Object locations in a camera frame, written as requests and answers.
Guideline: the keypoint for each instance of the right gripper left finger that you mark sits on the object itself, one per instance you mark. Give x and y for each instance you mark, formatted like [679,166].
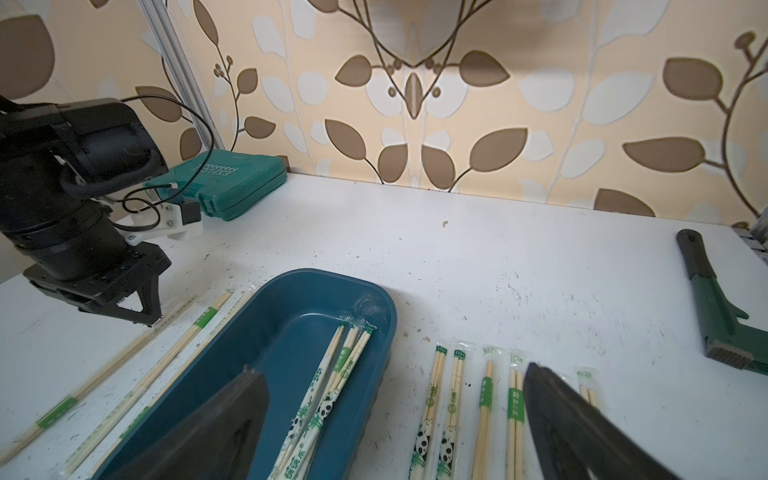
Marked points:
[217,441]

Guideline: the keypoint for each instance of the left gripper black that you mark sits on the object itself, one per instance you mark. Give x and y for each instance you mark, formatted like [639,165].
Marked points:
[128,291]

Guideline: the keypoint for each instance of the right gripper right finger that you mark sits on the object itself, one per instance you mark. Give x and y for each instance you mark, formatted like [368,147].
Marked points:
[573,440]

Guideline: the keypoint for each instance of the chopsticks pair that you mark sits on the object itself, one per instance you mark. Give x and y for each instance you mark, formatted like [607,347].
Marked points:
[435,448]
[588,386]
[491,356]
[515,454]
[69,401]
[108,423]
[201,345]

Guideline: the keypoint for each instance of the teal plastic storage box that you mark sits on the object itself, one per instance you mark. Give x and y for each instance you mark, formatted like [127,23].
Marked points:
[282,331]

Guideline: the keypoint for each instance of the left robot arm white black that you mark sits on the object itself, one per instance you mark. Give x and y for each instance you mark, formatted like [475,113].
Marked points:
[56,160]

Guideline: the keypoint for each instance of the wrapped chopsticks in box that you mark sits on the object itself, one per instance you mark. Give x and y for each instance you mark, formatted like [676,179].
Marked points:
[331,375]

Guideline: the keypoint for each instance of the green plastic tool case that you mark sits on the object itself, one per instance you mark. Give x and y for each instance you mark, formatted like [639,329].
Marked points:
[225,184]

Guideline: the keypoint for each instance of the green black hand tool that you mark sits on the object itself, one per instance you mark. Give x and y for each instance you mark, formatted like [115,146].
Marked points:
[725,338]

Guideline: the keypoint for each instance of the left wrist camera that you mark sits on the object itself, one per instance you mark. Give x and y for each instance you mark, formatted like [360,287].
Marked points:
[177,221]

